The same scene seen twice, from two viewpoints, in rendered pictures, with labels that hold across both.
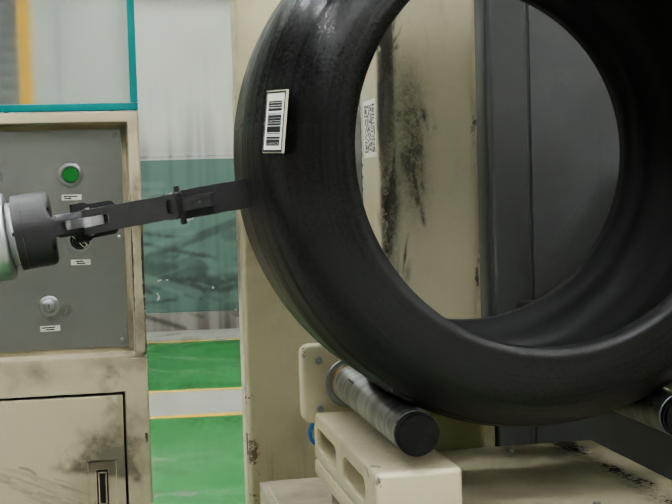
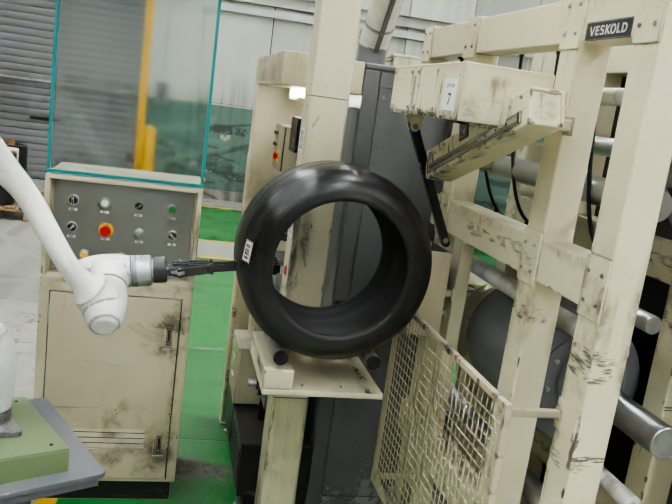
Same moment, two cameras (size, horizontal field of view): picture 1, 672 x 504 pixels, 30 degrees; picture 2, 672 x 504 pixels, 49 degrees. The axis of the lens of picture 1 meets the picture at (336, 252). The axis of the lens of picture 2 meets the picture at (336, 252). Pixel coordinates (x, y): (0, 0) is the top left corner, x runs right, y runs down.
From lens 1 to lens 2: 0.95 m
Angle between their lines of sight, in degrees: 9
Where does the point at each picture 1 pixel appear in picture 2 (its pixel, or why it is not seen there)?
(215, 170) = (245, 115)
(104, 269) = (180, 248)
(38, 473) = (144, 326)
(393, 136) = (298, 232)
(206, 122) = (244, 87)
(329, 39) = (269, 227)
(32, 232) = (159, 273)
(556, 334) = (344, 318)
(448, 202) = (315, 259)
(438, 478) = (285, 373)
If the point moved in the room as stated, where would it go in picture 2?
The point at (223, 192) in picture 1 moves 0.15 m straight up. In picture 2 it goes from (227, 264) to (233, 214)
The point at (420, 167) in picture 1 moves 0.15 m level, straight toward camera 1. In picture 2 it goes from (306, 245) to (302, 254)
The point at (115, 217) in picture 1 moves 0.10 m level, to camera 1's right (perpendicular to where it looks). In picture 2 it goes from (188, 272) to (224, 276)
